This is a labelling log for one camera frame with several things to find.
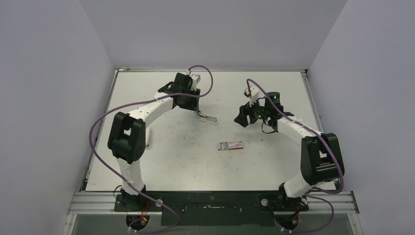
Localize light blue stapler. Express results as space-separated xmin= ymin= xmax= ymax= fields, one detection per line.
xmin=194 ymin=110 xmax=219 ymax=125

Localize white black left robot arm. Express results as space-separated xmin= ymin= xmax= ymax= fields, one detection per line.
xmin=108 ymin=71 xmax=219 ymax=211

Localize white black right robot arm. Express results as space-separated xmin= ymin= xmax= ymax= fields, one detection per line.
xmin=234 ymin=87 xmax=345 ymax=210

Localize red white staple box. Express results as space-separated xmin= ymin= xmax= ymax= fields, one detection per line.
xmin=218 ymin=141 xmax=243 ymax=151

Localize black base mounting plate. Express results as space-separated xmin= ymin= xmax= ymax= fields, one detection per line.
xmin=114 ymin=190 xmax=309 ymax=227

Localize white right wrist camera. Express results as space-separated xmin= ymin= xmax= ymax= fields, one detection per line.
xmin=244 ymin=87 xmax=259 ymax=107

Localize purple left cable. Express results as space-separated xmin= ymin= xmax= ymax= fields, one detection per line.
xmin=89 ymin=65 xmax=214 ymax=235

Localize purple cable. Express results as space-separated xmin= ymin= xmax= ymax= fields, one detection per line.
xmin=89 ymin=65 xmax=214 ymax=235
xmin=246 ymin=78 xmax=345 ymax=234

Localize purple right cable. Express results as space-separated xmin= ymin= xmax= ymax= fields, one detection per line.
xmin=246 ymin=78 xmax=345 ymax=234

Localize aluminium front rail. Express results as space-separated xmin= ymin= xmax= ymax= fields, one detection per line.
xmin=67 ymin=191 xmax=360 ymax=215

